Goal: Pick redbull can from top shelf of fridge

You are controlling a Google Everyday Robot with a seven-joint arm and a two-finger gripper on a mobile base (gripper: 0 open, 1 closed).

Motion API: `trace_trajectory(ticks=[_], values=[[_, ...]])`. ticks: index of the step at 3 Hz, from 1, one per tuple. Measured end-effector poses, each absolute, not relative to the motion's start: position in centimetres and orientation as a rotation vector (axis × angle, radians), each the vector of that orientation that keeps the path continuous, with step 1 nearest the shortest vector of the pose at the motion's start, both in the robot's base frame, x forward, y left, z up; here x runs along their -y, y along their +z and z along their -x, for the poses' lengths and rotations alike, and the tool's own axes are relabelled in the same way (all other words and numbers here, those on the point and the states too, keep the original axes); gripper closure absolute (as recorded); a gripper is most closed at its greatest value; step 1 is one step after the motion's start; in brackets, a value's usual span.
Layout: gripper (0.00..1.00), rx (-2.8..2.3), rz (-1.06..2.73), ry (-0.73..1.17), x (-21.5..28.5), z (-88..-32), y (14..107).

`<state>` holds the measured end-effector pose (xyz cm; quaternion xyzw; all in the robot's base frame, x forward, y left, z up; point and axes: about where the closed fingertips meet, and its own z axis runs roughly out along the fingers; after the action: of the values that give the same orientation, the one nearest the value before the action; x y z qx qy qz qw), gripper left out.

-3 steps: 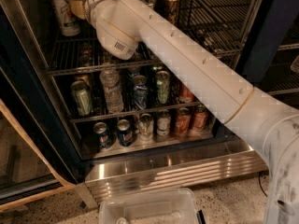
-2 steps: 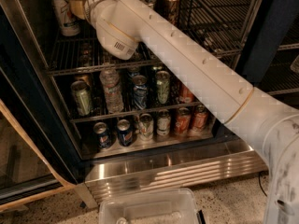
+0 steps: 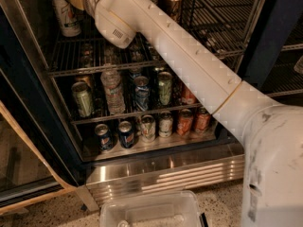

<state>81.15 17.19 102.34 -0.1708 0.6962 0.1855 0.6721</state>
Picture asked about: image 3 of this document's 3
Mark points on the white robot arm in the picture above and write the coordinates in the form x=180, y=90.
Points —
x=271, y=133

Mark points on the white 7up can front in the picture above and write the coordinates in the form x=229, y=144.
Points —
x=68, y=22

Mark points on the brown gold tall can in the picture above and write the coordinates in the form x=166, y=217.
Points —
x=174, y=9

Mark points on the gold can middle rear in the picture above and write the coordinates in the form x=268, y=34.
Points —
x=88, y=79

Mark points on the blue white can middle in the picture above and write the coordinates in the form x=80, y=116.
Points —
x=142, y=93

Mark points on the green can middle left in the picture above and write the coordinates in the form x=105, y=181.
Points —
x=82, y=95

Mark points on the green can middle centre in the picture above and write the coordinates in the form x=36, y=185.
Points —
x=164, y=87

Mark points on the orange can middle shelf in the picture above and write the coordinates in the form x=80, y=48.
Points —
x=187, y=97

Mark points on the stainless steel fridge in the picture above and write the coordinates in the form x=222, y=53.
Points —
x=165, y=164

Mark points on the silver green can bottom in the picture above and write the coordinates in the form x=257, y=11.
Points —
x=148, y=128

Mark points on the blue pepsi can right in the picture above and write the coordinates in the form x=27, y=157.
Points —
x=126, y=134

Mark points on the blue pepsi can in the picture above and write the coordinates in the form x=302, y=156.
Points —
x=126, y=134
x=104, y=136

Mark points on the white can bottom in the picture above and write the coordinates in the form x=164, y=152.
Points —
x=165, y=124

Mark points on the blue pepsi can left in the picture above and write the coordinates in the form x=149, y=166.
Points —
x=104, y=136

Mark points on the orange can bottom left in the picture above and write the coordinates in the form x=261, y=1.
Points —
x=184, y=122

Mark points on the orange can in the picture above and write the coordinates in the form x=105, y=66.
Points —
x=202, y=119
x=184, y=122

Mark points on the orange can bottom right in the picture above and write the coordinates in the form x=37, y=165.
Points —
x=202, y=119

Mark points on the open glass fridge door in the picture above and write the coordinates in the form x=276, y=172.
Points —
x=37, y=161

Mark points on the clear water bottle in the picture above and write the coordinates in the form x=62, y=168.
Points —
x=113, y=89

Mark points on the clear plastic bin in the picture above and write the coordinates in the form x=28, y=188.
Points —
x=173, y=209

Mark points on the top wire fridge shelf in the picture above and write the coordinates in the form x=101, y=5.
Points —
x=218, y=24

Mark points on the wire fridge shelf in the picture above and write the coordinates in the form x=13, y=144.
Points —
x=218, y=24
x=95, y=119

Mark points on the middle wire fridge shelf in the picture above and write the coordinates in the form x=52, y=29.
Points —
x=95, y=119

